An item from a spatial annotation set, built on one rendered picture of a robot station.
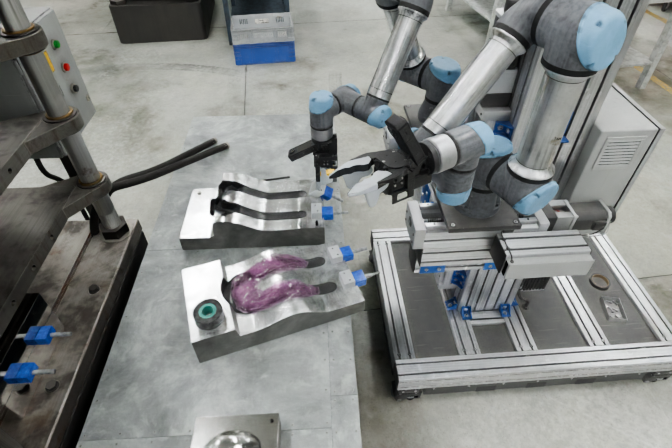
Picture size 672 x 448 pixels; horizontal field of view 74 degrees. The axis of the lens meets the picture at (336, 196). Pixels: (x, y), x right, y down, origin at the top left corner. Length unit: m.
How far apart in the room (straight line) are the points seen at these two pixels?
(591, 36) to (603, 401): 1.79
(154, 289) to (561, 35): 1.33
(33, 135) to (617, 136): 1.71
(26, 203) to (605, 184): 1.88
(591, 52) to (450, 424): 1.62
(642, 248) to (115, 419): 2.82
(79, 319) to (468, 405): 1.58
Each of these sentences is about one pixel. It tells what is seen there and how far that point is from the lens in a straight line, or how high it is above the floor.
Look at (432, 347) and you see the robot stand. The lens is 2.07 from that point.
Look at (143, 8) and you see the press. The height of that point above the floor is 0.36.
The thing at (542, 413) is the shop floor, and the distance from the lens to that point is 2.31.
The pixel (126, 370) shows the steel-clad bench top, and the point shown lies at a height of 0.80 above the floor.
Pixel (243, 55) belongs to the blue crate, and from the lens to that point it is 4.65.
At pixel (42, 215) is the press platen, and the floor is 1.04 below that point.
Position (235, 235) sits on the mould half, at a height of 0.87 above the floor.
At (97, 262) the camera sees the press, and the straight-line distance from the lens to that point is 1.76.
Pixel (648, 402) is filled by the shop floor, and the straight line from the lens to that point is 2.55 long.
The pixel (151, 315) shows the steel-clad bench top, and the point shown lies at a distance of 1.52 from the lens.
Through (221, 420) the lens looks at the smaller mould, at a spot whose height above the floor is 0.87.
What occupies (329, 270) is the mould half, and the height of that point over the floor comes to 0.85.
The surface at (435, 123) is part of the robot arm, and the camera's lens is 1.08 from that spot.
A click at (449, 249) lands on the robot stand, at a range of 1.49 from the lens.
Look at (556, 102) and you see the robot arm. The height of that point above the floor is 1.48.
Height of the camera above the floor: 1.98
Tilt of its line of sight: 42 degrees down
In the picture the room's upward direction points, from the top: straight up
